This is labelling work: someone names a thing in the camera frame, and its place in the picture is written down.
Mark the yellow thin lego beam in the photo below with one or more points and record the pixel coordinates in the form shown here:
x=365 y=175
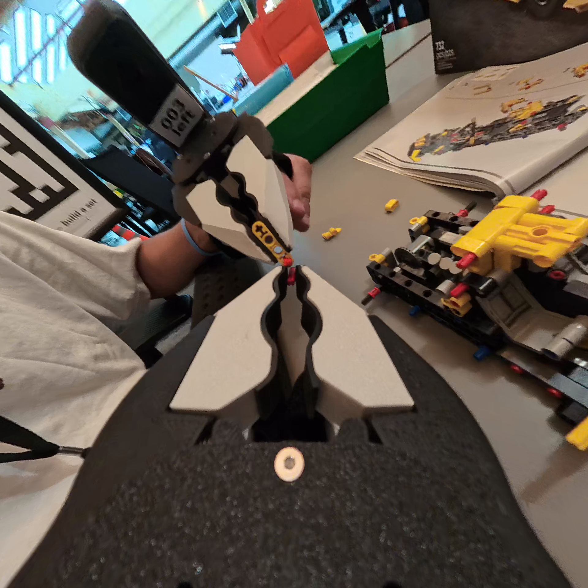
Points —
x=271 y=241

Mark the orange traffic cone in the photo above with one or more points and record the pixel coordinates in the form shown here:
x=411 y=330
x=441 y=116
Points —
x=128 y=231

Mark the green storage bin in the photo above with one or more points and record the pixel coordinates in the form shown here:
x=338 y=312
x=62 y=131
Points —
x=340 y=105

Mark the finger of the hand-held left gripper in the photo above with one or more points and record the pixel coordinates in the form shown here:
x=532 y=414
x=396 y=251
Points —
x=216 y=211
x=262 y=183

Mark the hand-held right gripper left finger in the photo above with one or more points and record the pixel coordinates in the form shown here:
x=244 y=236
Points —
x=220 y=363

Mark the black lego set box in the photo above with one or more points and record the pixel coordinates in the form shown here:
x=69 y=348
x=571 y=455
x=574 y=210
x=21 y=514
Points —
x=496 y=36

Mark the blue wrapped roll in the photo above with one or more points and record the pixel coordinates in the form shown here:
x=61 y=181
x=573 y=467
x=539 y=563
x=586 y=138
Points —
x=266 y=92

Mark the lego instruction booklet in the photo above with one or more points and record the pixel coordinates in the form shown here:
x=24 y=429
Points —
x=482 y=138

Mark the yellow two-hole lego connector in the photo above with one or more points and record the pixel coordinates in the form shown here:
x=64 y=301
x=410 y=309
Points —
x=391 y=205

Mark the person's left hand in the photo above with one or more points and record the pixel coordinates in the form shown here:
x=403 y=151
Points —
x=298 y=193

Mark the orange felt bag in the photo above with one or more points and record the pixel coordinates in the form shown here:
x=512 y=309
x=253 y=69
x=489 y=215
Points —
x=285 y=41

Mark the yellow black lego car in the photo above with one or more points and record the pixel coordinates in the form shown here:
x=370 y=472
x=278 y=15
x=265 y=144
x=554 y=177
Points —
x=482 y=285

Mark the white paper stack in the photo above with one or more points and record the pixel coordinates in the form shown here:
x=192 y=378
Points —
x=298 y=87

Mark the black framed marker sign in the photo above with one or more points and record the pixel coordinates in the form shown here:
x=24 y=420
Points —
x=36 y=183

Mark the yellow angled lego connector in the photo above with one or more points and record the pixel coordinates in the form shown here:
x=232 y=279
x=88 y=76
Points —
x=331 y=233

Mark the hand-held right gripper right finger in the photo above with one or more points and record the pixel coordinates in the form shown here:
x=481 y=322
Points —
x=358 y=363

